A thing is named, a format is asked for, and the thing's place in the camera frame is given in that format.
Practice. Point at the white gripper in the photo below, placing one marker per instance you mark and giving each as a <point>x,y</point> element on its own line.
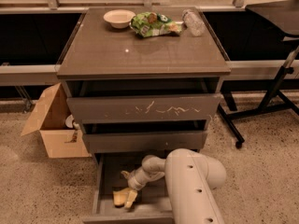
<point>134,181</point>

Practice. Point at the yellow sponge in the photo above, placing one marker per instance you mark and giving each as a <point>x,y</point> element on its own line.
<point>120,197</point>

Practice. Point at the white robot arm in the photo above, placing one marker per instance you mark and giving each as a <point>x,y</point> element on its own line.
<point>190,177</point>

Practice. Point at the open bottom grey drawer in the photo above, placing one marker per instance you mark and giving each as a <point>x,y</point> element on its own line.
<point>153,205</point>

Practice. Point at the middle grey drawer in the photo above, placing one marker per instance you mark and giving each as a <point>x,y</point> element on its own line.
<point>130,142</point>

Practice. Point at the dark grey drawer cabinet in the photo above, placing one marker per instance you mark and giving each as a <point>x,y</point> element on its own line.
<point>106,62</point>

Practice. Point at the top grey drawer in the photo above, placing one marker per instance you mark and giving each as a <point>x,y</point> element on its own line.
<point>122,109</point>

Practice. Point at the open cardboard box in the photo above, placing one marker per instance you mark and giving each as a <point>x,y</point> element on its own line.
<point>48,118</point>

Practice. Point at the white cup in box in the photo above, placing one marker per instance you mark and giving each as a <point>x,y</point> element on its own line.
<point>69,122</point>

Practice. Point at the green chip bag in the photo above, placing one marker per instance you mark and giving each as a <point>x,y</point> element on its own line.
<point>150,24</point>

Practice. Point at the white paper bowl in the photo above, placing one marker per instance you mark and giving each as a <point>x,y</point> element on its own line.
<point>119,18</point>

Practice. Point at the clear plastic bottle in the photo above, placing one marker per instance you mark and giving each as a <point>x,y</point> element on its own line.
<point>193,22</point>

